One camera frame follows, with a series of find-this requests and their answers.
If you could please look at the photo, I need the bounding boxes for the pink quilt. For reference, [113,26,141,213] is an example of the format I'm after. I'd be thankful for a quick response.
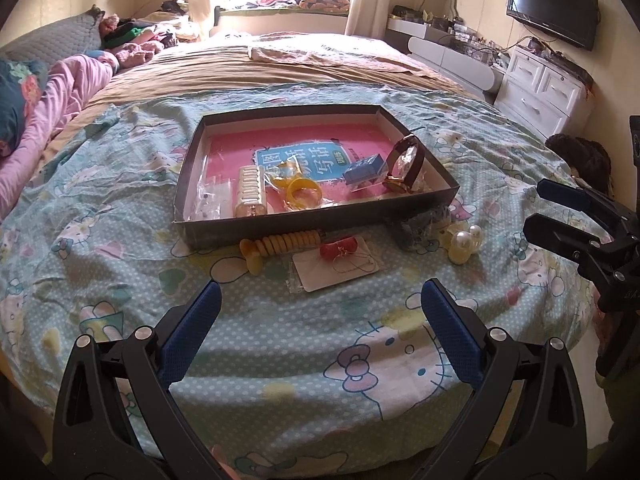
[0,54,118,221]

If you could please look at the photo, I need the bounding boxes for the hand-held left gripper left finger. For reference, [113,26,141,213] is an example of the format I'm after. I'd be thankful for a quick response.
[52,280,236,480]

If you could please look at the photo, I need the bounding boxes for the wavy edged mirror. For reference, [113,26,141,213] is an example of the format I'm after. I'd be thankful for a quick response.
[424,0,458,21]

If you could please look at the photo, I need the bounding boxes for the small clear plastic bag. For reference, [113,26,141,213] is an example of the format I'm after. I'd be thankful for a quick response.
[394,206,453,253]

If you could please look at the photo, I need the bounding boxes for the window seat ledge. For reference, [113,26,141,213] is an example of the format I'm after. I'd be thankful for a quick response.
[210,5,351,36]

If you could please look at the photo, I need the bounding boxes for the dark fuzzy bundle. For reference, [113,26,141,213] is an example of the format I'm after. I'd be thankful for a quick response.
[545,134,613,196]

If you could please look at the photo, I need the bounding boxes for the yellow bangle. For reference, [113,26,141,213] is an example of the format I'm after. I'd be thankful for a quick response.
[286,177,323,209]
[272,159,303,183]

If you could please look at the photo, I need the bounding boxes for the dresser clutter of small items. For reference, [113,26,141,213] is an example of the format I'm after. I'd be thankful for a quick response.
[390,5,506,63]

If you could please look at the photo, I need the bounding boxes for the small blue box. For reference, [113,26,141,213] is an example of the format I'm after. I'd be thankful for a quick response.
[343,154,388,192]

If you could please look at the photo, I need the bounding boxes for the black set-top box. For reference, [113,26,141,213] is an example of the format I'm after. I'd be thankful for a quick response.
[550,52,593,83]

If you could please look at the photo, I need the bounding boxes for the dark cardboard box pink bottom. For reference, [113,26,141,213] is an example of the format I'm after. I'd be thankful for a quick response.
[172,104,460,251]

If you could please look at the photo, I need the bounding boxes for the orange beaded hair clip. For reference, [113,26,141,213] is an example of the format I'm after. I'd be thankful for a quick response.
[239,230,323,276]

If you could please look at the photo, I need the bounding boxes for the cream hair claw clip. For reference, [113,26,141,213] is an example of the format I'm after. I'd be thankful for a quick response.
[235,166,268,219]

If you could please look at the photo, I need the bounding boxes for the cartoon printed blanket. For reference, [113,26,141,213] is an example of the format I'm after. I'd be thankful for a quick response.
[0,80,608,476]

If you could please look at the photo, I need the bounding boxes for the clothes on window ledge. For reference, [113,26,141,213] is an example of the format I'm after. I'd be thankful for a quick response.
[245,0,351,15]

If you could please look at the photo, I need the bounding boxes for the white drawer cabinet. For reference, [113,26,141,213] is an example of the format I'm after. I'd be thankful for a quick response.
[495,46,593,142]

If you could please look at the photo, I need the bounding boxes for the grey quilted pillow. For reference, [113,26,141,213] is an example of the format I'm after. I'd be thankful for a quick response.
[0,10,103,63]

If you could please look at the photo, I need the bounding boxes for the pearl hair clip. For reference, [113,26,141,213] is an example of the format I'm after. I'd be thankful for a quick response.
[446,224,484,266]

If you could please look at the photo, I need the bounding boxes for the tan bedsheet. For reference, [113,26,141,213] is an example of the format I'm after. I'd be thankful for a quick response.
[40,32,496,126]

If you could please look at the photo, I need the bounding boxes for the brown strap watch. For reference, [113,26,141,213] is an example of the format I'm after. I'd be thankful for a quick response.
[384,133,427,196]

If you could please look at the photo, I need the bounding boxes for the dark floral pillow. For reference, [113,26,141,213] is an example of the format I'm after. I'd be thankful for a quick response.
[0,57,48,156]

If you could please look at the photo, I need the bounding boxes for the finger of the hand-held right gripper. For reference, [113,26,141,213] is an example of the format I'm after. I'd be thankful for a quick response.
[536,178,635,242]
[522,212,617,282]

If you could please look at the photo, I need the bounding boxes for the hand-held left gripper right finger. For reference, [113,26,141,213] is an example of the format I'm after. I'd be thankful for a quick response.
[410,279,587,480]

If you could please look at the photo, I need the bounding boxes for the white grey dressing table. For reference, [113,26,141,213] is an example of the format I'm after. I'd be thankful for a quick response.
[385,17,506,93]

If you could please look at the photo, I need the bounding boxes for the clear plastic bangle bag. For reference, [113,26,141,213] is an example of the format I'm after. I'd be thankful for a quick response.
[262,157,346,211]

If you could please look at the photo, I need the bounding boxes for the pale floral cloth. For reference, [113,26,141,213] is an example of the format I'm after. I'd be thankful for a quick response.
[249,40,426,78]

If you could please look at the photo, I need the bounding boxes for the red earring card in bag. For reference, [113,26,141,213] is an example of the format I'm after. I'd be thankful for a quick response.
[289,237,382,293]

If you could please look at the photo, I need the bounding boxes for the pile of clothes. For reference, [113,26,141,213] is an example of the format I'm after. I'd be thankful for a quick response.
[100,10,201,68]

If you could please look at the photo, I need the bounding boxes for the black flat television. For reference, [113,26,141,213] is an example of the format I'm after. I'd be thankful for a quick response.
[506,0,599,52]

